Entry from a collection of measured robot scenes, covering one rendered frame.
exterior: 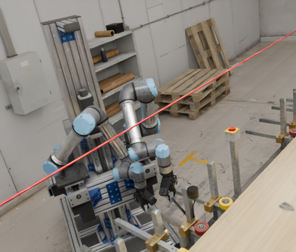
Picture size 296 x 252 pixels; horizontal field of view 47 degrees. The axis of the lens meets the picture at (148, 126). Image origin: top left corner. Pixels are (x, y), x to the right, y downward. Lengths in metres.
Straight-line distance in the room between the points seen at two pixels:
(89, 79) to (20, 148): 2.07
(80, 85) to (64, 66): 0.17
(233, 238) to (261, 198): 0.36
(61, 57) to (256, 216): 1.54
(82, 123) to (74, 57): 0.56
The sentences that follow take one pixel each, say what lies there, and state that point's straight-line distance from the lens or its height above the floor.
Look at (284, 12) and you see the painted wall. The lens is 9.57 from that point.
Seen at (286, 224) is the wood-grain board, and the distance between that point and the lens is 1.96.
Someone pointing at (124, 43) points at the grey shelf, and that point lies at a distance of 4.94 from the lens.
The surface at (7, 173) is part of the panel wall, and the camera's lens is 4.25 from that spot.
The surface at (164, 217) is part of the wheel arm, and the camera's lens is 2.11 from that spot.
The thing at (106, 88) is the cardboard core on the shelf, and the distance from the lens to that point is 4.46.
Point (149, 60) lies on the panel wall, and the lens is 5.72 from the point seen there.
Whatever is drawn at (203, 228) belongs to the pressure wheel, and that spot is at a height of 0.90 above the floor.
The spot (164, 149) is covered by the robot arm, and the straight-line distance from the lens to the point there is 1.81.
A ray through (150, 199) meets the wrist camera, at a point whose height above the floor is 0.96.
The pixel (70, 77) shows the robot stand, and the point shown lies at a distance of 2.37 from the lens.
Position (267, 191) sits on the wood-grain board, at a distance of 2.17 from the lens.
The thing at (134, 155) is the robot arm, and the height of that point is 1.30.
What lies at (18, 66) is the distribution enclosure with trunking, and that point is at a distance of 3.89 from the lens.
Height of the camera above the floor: 2.19
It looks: 24 degrees down
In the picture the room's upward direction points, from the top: 11 degrees counter-clockwise
